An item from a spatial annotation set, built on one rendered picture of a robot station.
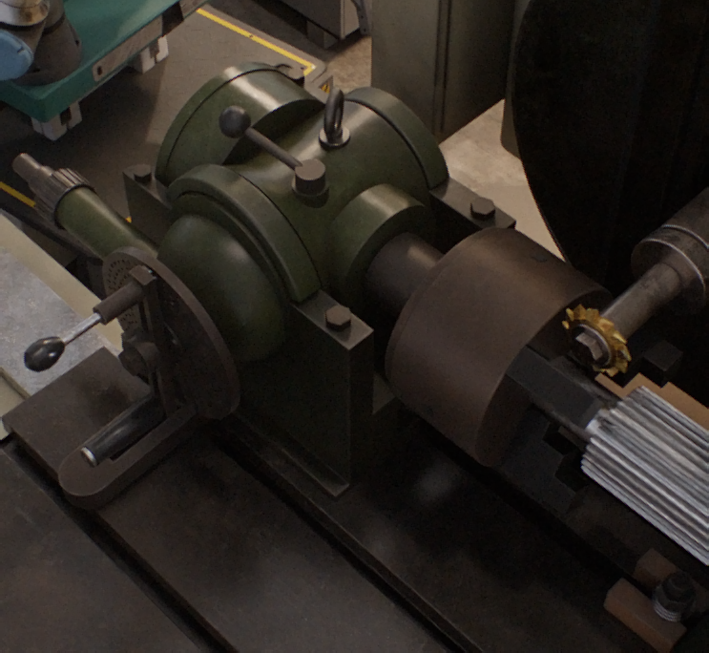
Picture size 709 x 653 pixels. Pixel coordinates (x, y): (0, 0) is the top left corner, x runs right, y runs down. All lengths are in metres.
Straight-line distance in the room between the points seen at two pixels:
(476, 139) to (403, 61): 1.70
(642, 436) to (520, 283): 0.16
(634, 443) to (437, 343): 0.18
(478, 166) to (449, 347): 2.01
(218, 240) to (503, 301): 0.27
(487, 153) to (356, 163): 1.91
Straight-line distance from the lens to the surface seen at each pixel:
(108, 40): 2.48
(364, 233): 1.24
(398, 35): 1.51
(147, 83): 2.89
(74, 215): 1.38
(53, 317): 1.91
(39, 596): 1.36
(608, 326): 1.11
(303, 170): 1.24
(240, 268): 1.23
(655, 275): 1.17
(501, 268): 1.17
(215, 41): 2.98
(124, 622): 1.33
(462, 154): 3.18
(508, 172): 3.14
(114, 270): 1.29
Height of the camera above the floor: 2.16
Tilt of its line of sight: 49 degrees down
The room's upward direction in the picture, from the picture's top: straight up
